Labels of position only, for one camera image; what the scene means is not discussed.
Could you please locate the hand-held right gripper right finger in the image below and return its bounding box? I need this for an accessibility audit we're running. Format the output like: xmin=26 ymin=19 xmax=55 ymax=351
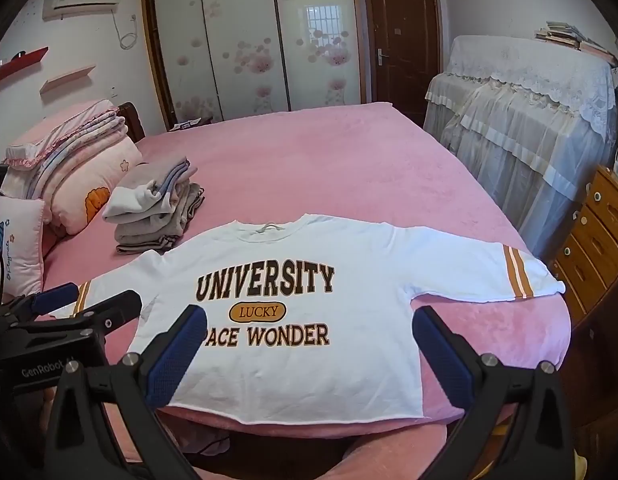
xmin=411 ymin=305 xmax=576 ymax=480

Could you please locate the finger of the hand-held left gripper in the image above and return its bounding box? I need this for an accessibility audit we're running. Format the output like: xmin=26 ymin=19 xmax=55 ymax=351
xmin=69 ymin=290 xmax=143 ymax=346
xmin=0 ymin=282 xmax=80 ymax=331

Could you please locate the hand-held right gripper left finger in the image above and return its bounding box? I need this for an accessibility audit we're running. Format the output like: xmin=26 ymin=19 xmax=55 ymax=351
xmin=43 ymin=304 xmax=210 ymax=480

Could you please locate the white printed sweatshirt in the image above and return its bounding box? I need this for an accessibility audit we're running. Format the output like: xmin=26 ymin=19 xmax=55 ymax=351
xmin=49 ymin=214 xmax=567 ymax=423

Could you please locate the stack of grey clothes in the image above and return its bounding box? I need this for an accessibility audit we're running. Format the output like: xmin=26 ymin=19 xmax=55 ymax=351
xmin=103 ymin=156 xmax=206 ymax=256

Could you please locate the white pink embroidered cushion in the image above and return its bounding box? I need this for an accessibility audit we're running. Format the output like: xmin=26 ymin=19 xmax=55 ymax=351
xmin=0 ymin=195 xmax=47 ymax=301

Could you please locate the folded pink quilt orange print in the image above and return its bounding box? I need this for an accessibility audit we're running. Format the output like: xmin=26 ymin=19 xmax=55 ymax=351
xmin=39 ymin=137 xmax=146 ymax=236

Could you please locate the folded pink striped quilt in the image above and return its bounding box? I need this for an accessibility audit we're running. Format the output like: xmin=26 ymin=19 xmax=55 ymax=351
xmin=4 ymin=115 xmax=130 ymax=201

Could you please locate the dark wooden headboard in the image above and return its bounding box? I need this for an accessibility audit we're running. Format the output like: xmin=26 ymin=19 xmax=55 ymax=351
xmin=118 ymin=102 xmax=147 ymax=143

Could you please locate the wooden drawer chest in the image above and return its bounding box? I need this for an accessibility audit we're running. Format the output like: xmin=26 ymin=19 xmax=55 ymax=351
xmin=549 ymin=165 xmax=618 ymax=326

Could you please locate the bed with pink blanket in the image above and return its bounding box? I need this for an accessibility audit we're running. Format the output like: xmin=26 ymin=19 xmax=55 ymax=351
xmin=39 ymin=101 xmax=572 ymax=480

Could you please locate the furniture under white lace cover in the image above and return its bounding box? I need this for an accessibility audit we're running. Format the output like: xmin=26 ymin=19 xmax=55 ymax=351
xmin=423 ymin=35 xmax=618 ymax=261

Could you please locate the floral sliding door wardrobe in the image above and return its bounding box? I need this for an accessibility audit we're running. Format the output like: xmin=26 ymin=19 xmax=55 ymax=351
xmin=141 ymin=0 xmax=367 ymax=131

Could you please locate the brown wooden door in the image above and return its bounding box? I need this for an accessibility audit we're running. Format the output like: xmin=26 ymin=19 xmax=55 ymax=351
xmin=361 ymin=0 xmax=442 ymax=128

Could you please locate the stack of books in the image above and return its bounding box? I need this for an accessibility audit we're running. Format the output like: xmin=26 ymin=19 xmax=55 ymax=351
xmin=535 ymin=21 xmax=618 ymax=66

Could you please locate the red wall shelf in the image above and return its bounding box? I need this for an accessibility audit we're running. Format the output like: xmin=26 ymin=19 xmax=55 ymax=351
xmin=0 ymin=46 xmax=50 ymax=86

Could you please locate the white air conditioner cable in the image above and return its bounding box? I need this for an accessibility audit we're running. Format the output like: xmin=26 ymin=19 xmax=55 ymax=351
xmin=111 ymin=10 xmax=140 ymax=52

